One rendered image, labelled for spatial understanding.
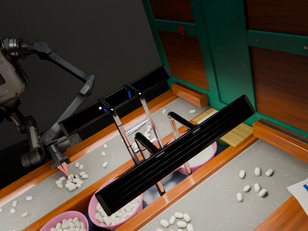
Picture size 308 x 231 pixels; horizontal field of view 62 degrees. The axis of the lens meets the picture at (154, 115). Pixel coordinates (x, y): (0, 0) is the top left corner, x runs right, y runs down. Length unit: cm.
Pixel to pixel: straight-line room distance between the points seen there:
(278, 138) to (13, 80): 151
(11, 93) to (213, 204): 137
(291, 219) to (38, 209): 116
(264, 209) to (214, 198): 19
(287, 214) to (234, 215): 18
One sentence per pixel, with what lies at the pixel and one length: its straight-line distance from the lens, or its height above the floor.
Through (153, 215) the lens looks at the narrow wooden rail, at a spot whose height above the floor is 76.
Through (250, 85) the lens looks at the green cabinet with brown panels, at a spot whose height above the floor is 102.
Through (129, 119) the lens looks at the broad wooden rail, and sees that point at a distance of 171.
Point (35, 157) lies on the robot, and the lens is 186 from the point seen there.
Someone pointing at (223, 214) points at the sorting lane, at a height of 74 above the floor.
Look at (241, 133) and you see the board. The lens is 134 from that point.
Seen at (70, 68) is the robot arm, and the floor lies 117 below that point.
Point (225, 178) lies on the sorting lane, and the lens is 120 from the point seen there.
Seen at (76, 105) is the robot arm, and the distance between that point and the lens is 165.
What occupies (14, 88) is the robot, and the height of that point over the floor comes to 118.
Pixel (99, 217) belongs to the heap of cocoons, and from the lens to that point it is 127.
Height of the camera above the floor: 165
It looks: 32 degrees down
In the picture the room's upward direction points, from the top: 21 degrees counter-clockwise
